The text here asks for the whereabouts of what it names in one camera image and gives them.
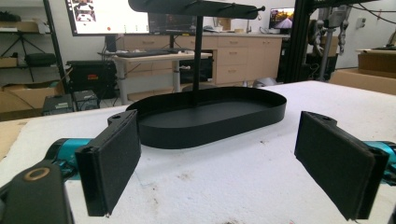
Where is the black electronic device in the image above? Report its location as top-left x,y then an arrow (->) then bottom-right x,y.
42,93 -> 75,117
73,90 -> 101,112

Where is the large computer monitor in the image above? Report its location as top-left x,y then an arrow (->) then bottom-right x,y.
64,0 -> 150,37

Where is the black metal shelf rack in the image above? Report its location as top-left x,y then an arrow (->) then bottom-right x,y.
0,0 -> 69,92

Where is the black equipment case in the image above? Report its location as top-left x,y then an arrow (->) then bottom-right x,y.
66,59 -> 118,98

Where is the black keyboard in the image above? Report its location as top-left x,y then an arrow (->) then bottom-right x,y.
115,49 -> 173,59

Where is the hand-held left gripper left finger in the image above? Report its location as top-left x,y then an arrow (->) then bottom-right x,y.
74,108 -> 142,217

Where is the small monitor with road picture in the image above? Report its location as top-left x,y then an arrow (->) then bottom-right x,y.
268,7 -> 295,31

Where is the light wooden drawer cabinet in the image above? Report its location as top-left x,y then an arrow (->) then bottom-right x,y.
123,32 -> 283,87

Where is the black metal stand with oval tray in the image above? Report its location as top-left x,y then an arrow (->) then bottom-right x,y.
125,0 -> 288,150

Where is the black metal frame post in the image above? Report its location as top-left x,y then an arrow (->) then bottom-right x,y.
284,0 -> 316,84

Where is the light wooden standing desk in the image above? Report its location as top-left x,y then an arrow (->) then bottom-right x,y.
112,51 -> 213,105

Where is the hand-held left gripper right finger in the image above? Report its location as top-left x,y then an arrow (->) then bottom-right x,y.
293,110 -> 390,221

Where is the cardboard box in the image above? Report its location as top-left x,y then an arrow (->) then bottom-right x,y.
0,80 -> 65,115
329,49 -> 396,96

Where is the grey metal stand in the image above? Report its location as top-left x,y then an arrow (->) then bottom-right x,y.
316,5 -> 350,82

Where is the black bag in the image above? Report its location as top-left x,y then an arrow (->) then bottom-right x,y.
24,52 -> 58,67

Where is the white foam table cover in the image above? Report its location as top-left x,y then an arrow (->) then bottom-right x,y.
0,79 -> 396,224

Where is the dark computer monitor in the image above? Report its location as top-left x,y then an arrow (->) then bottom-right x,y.
148,12 -> 198,35

